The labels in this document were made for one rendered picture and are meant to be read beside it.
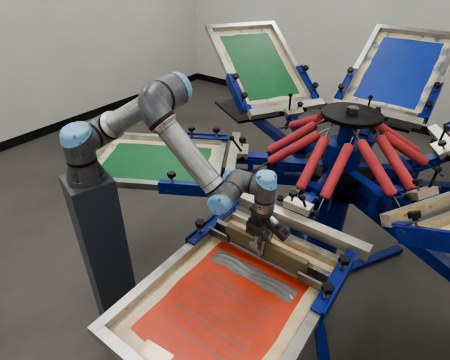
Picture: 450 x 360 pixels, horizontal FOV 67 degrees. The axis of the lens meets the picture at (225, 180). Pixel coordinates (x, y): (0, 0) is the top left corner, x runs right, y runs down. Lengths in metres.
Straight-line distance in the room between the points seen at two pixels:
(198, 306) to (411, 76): 2.14
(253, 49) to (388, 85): 1.00
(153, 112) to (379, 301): 2.12
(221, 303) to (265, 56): 1.93
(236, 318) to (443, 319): 1.83
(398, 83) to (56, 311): 2.78
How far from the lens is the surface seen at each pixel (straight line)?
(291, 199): 1.54
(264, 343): 1.21
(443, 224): 1.56
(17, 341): 2.63
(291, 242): 1.49
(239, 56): 2.65
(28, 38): 4.78
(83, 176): 1.46
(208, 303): 1.29
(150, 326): 1.26
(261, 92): 2.47
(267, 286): 1.34
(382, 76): 2.78
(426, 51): 2.96
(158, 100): 1.10
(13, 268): 3.09
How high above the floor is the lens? 1.99
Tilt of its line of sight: 33 degrees down
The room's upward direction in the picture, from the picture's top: 1 degrees clockwise
